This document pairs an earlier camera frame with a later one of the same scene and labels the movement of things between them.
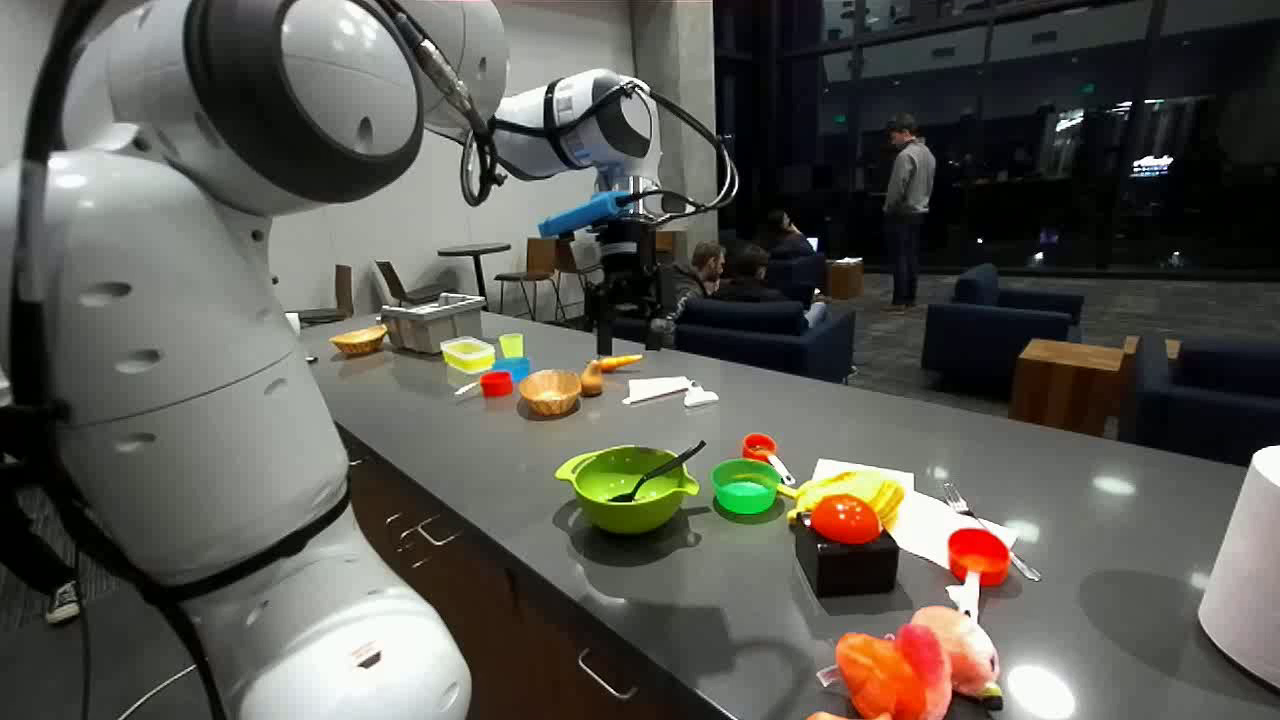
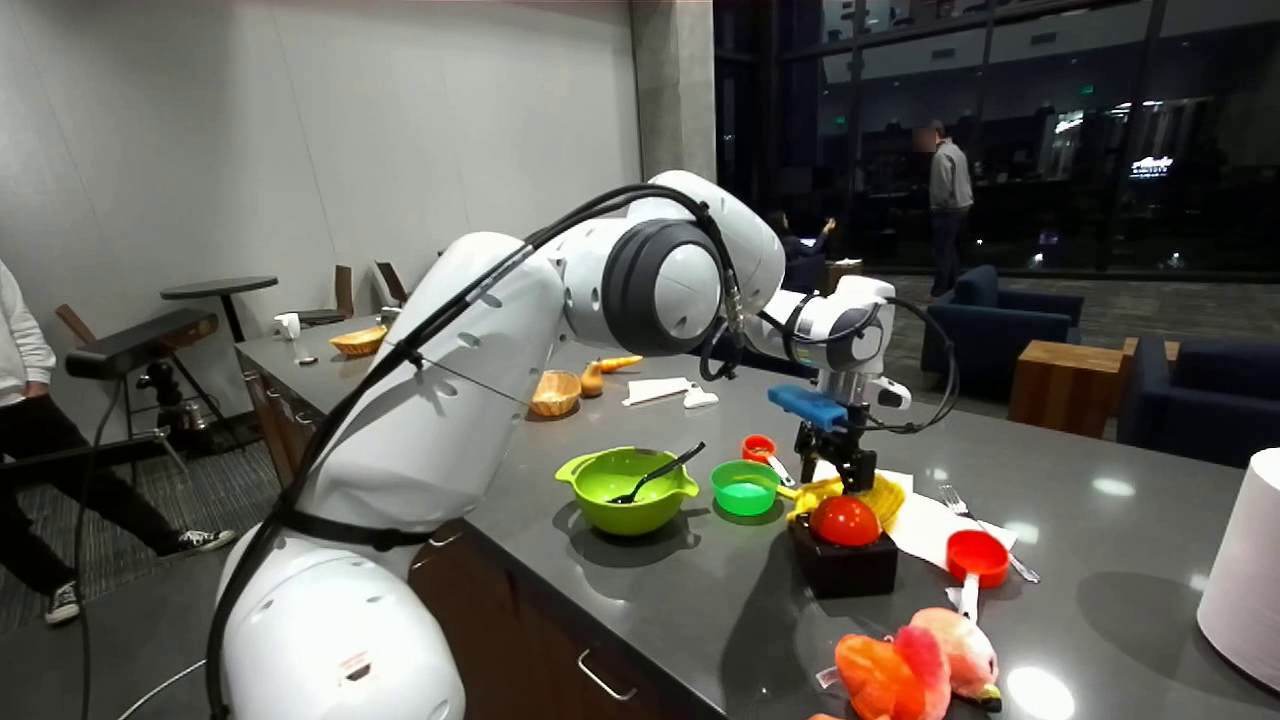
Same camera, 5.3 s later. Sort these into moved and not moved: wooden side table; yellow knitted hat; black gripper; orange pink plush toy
Moved: black gripper
Not moved: yellow knitted hat; wooden side table; orange pink plush toy
